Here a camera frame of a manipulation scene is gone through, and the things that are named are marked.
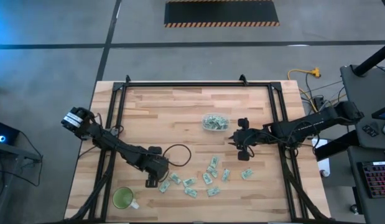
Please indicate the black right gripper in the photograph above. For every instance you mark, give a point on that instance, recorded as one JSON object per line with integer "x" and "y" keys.
{"x": 243, "y": 140}

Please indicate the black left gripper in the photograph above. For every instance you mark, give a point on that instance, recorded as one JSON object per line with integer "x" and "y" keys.
{"x": 152, "y": 169}

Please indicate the pale green stevia packet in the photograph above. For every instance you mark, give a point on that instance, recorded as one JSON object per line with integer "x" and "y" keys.
{"x": 212, "y": 171}
{"x": 189, "y": 182}
{"x": 175, "y": 178}
{"x": 211, "y": 122}
{"x": 213, "y": 191}
{"x": 207, "y": 178}
{"x": 225, "y": 175}
{"x": 247, "y": 174}
{"x": 222, "y": 124}
{"x": 214, "y": 162}
{"x": 164, "y": 186}
{"x": 217, "y": 117}
{"x": 191, "y": 192}

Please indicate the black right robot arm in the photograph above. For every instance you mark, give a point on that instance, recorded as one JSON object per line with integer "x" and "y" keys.
{"x": 304, "y": 126}

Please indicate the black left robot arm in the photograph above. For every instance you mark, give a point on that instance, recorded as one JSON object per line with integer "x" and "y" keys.
{"x": 117, "y": 146}

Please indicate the clear plastic bin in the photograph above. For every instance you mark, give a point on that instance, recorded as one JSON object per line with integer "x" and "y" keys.
{"x": 203, "y": 122}

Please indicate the green mug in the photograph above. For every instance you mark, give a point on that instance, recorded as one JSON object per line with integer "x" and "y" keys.
{"x": 123, "y": 198}

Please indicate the white box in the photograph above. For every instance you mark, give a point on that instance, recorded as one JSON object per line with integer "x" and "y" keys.
{"x": 322, "y": 161}

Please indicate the black power strip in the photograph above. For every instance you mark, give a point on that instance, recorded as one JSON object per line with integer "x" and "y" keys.
{"x": 318, "y": 102}

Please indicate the black desk beam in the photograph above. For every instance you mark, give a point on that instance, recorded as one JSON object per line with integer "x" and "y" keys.
{"x": 335, "y": 146}

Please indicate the black hazard-striped floor mat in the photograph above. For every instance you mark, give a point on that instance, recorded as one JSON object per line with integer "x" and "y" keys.
{"x": 221, "y": 12}

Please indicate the small black controller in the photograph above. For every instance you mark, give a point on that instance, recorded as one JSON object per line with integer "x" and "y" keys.
{"x": 370, "y": 130}

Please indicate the grey side desk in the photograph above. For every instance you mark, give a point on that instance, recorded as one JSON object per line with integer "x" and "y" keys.
{"x": 366, "y": 93}

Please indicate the backlit black keyboard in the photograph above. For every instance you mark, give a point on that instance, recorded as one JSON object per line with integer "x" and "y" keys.
{"x": 378, "y": 179}

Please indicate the grey side table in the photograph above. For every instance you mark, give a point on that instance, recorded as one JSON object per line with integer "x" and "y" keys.
{"x": 15, "y": 151}

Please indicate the black pole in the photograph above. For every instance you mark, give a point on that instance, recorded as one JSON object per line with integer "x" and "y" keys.
{"x": 372, "y": 59}

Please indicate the black computer with blue light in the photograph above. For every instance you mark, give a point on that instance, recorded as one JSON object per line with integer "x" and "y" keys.
{"x": 5, "y": 133}

